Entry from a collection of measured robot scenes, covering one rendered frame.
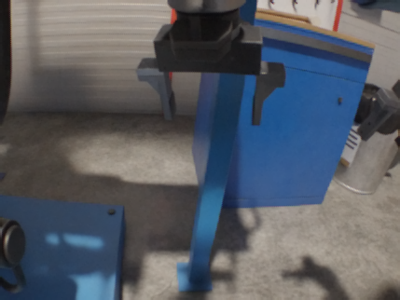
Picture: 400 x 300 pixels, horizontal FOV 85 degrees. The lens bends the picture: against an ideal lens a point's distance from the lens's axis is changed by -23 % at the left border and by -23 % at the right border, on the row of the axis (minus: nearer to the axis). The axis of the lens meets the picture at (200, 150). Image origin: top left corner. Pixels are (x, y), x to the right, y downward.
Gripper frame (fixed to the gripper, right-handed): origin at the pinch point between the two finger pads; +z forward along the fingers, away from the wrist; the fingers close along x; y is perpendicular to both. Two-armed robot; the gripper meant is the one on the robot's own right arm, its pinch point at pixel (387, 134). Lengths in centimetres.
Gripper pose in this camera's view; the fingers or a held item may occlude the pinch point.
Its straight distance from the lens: 56.8
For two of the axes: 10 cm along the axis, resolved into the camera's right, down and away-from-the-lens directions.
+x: 9.6, 1.1, 2.6
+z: -2.7, 5.9, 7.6
